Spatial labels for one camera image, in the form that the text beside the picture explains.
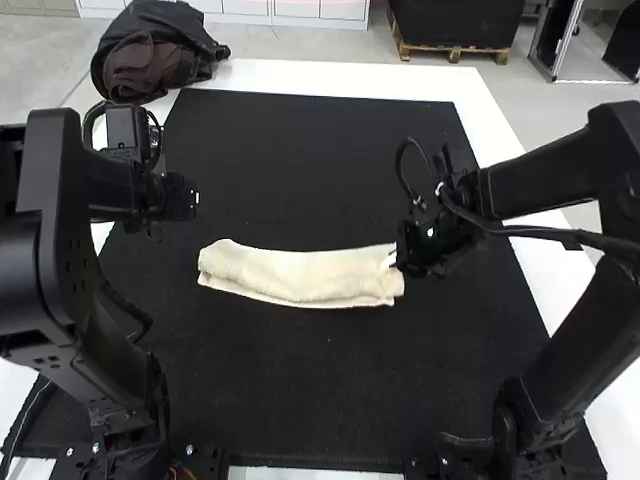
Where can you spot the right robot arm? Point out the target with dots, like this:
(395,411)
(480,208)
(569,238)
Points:
(550,180)

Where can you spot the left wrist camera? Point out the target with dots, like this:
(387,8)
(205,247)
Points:
(124,127)

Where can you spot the pale towel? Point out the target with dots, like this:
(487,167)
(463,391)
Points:
(300,275)

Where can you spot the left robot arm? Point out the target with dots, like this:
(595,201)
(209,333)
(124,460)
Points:
(50,250)

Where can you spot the black crate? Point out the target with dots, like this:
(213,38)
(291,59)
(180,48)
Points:
(455,22)

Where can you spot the wooden pallet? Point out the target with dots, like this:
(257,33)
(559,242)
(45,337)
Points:
(450,52)

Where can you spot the aluminium frame rack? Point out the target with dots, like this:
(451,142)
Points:
(560,40)

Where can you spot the black mat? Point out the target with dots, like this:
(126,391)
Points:
(310,175)

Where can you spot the dark bag pile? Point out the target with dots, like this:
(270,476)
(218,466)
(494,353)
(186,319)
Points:
(150,45)

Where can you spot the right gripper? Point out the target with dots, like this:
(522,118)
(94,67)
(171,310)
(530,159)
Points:
(435,245)

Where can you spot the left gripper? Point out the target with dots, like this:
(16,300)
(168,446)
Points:
(172,200)

